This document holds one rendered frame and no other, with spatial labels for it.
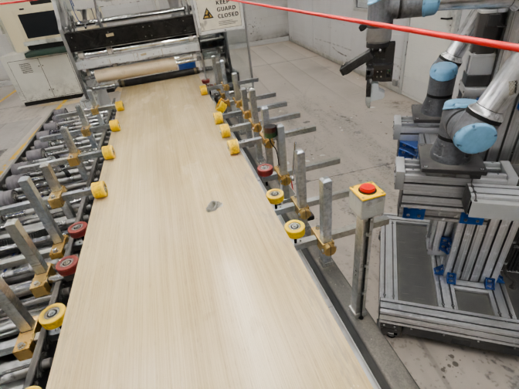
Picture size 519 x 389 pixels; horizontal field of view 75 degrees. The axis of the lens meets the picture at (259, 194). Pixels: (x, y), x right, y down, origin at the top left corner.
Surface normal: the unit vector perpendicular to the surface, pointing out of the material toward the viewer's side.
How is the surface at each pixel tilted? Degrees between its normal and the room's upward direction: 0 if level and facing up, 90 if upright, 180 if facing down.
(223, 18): 90
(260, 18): 90
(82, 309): 0
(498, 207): 90
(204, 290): 0
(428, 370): 0
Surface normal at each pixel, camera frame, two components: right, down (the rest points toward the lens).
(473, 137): -0.22, 0.65
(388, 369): -0.11, -0.83
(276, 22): 0.22, 0.52
